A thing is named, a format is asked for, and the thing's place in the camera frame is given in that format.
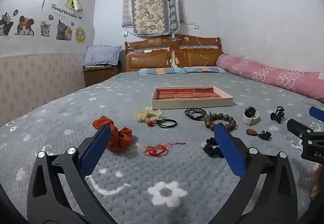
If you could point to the orange fabric scrunchie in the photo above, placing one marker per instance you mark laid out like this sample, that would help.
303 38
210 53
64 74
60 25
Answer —
121 137

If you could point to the cream tray with red lining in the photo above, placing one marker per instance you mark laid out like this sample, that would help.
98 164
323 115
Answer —
187 93

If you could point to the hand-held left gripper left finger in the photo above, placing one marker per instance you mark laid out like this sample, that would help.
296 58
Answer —
97 148

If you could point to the grey floral blanket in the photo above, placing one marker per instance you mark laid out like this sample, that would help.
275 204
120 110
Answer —
177 170

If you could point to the person's right hand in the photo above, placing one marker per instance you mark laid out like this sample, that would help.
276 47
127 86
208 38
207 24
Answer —
319 182

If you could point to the pink rolled quilt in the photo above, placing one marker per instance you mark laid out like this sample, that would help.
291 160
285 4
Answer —
265 72

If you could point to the lettering wall sticker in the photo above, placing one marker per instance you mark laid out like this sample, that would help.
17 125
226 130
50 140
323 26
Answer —
65 11

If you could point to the black white cat sticker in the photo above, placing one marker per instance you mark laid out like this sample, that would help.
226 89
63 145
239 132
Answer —
6 25

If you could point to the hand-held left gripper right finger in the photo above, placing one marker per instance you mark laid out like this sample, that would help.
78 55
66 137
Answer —
229 149

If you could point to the black scrunchie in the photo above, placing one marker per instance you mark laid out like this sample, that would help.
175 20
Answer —
211 150

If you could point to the cream flower scrunchie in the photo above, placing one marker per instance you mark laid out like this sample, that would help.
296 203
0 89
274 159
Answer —
149 113

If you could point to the yellow flower cat sticker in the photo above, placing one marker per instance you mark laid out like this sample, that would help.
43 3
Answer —
81 35

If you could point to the orange hat cat sticker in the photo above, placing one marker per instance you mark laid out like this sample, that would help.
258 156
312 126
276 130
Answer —
25 27

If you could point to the grey cat pair sticker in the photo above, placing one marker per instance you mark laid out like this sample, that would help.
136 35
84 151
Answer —
63 31

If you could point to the floral hanging cloth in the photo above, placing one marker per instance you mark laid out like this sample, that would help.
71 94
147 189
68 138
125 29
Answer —
148 6

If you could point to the black hair claw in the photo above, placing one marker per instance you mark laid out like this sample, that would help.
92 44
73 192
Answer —
277 115

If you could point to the lilac dotted pillow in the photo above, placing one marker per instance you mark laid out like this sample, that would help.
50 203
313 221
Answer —
101 55

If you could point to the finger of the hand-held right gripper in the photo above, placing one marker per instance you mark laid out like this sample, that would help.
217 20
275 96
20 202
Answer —
317 113
301 129

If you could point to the tabby kitten sticker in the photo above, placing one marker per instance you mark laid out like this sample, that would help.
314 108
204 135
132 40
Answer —
45 29

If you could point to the curled yellow white paper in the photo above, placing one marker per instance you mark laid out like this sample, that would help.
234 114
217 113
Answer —
72 2

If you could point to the cream hanging ornament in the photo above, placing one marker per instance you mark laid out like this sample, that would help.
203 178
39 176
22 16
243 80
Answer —
175 60

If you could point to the wooden headboard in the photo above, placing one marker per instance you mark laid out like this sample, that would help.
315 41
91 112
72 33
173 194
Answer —
151 59

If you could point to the wooden nightstand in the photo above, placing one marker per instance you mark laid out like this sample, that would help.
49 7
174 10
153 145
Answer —
98 75

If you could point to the white wall socket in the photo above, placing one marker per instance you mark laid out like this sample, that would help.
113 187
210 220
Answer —
196 26

